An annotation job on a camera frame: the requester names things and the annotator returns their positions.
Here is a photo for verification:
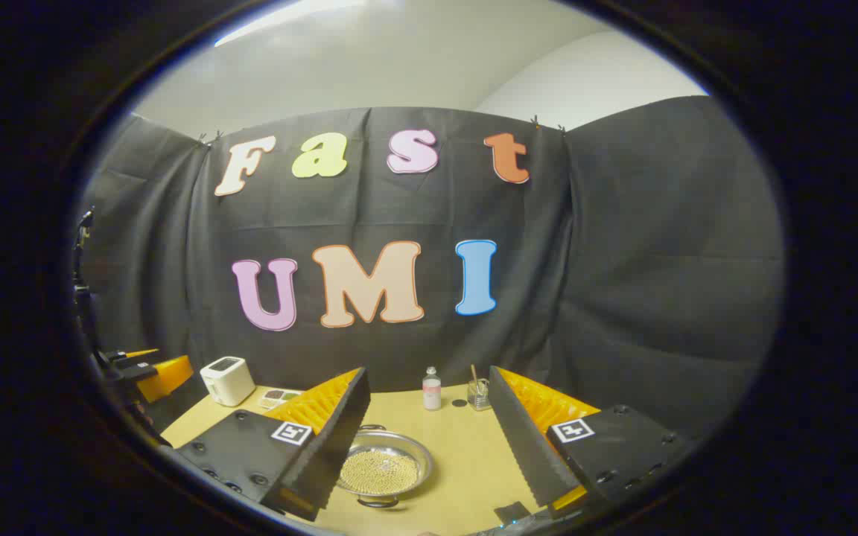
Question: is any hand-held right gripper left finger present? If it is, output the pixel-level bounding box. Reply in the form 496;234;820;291
176;366;372;522

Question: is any white divided bean dish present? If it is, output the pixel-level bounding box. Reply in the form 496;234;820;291
259;388;303;410

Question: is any white toaster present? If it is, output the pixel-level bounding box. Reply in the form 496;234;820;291
200;356;256;407

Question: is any steel pot with black handles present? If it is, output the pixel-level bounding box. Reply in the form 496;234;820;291
336;424;435;509

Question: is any pile of soybeans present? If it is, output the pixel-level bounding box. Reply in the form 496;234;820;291
341;448;421;496

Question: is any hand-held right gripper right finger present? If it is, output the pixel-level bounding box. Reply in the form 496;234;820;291
489;365;698;518

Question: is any black tripod stand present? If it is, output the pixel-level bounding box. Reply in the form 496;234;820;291
71;208;102;358

